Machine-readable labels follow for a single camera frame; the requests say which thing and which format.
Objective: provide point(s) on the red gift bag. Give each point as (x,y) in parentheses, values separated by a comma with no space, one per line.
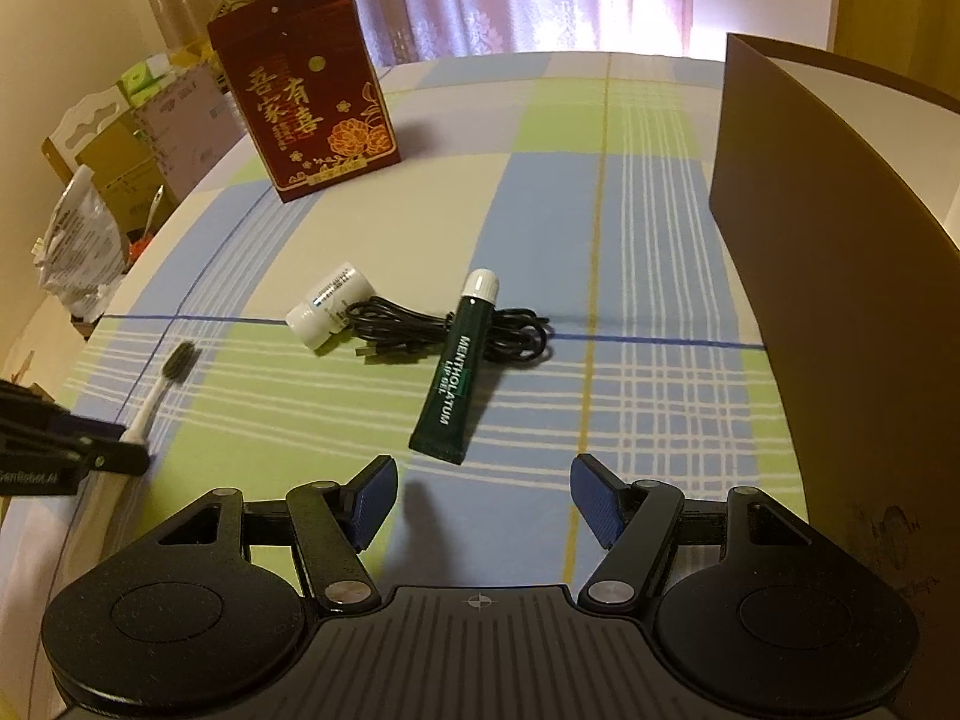
(303,81)

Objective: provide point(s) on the checkered bed sheet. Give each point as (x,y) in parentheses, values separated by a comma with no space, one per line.
(582,180)

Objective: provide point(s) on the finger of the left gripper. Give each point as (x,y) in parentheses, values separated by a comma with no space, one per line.
(64,423)
(115,456)

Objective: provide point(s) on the white electric toothbrush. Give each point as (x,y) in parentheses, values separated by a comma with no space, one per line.
(108,487)

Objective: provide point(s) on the wooden wardrobe panel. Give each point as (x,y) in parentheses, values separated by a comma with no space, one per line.
(914,38)

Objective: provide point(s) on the brown white cardboard box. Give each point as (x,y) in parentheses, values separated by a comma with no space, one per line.
(835,188)

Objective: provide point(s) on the small white bottle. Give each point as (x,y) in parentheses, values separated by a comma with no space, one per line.
(323,312)

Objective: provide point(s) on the crumpled silver plastic bag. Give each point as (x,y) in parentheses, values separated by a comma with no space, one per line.
(82,256)

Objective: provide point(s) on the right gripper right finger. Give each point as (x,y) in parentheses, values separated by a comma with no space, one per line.
(633,522)

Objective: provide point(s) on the green lip gel tube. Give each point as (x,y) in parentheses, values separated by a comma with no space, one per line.
(441,429)

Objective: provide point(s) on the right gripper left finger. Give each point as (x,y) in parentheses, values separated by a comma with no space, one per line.
(332,525)

